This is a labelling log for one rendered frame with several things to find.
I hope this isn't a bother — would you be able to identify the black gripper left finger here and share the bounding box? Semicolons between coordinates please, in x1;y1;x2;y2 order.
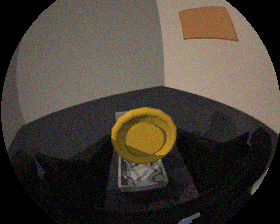
35;133;114;208

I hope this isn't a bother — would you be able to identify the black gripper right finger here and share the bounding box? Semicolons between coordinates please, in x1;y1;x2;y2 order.
175;128;250;194

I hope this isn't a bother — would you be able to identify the yellow round plate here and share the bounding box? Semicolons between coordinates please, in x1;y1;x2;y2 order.
111;108;177;163

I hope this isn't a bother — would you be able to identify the beige cylinder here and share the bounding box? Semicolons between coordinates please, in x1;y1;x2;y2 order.
251;168;269;194

